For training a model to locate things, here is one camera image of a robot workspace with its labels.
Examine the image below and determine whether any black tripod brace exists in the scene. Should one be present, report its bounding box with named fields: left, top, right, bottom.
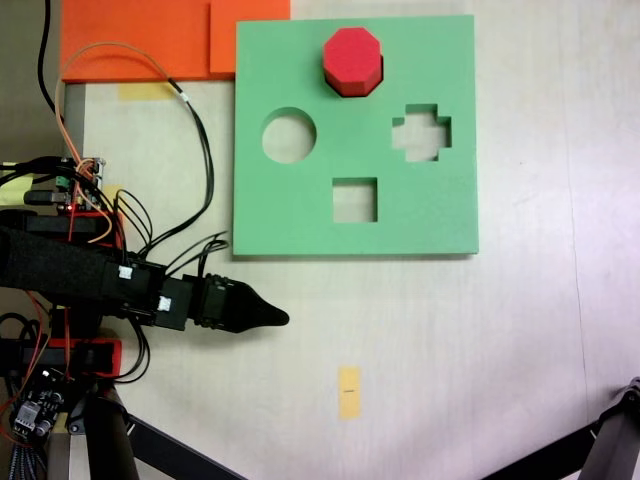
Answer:
left=479, top=422, right=601, bottom=480
left=122, top=412, right=251, bottom=480

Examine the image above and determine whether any red and black table clamp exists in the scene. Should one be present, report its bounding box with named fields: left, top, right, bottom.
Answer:
left=0, top=337, right=124, bottom=381
left=0, top=208, right=125, bottom=251

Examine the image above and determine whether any braided black white cable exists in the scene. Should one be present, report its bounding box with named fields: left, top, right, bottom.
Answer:
left=3, top=442, right=49, bottom=480

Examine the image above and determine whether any yellow tape marker strip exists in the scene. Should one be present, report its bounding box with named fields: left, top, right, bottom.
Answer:
left=338, top=364, right=362, bottom=420

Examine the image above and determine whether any orange foam block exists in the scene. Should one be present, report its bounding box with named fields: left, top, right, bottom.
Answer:
left=209, top=0, right=292, bottom=80

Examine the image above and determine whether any black elbow servo cable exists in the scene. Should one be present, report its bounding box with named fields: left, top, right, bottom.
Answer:
left=164, top=230, right=232, bottom=281

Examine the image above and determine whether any yellow sticky note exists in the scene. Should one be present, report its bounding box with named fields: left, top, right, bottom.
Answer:
left=0, top=169, right=35, bottom=205

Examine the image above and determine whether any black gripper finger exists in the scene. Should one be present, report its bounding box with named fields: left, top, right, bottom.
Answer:
left=230, top=280, right=290, bottom=320
left=229, top=309, right=290, bottom=335

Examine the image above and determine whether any black power converter board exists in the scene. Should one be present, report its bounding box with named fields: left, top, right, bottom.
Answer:
left=9, top=368, right=69, bottom=441

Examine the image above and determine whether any green shape sorting board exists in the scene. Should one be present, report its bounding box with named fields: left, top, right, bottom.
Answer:
left=232, top=13, right=481, bottom=260

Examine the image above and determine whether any red octagonal pillar block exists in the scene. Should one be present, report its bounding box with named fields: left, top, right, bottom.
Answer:
left=321, top=27, right=385, bottom=100

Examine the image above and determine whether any flat orange foam board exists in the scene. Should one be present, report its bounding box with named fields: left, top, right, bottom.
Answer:
left=60, top=0, right=211, bottom=84

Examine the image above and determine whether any orange signal cable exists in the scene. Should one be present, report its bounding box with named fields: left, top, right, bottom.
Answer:
left=53, top=40, right=174, bottom=174

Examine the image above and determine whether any yellow masking tape piece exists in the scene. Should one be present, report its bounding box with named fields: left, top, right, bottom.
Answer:
left=118, top=82, right=174, bottom=101

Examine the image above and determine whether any black power cable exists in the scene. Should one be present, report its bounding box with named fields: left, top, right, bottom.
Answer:
left=38, top=0, right=60, bottom=115

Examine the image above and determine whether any motor driver circuit board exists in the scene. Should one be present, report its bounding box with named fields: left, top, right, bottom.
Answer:
left=53, top=155, right=109, bottom=211

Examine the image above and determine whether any black usb plug cable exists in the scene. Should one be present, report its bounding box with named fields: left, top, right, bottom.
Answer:
left=0, top=156, right=76, bottom=176

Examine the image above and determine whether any thick grey tripod leg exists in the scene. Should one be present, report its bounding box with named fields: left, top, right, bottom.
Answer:
left=579, top=375, right=640, bottom=480

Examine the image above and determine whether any black extension cable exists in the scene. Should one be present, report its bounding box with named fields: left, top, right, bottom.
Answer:
left=139, top=77, right=217, bottom=254

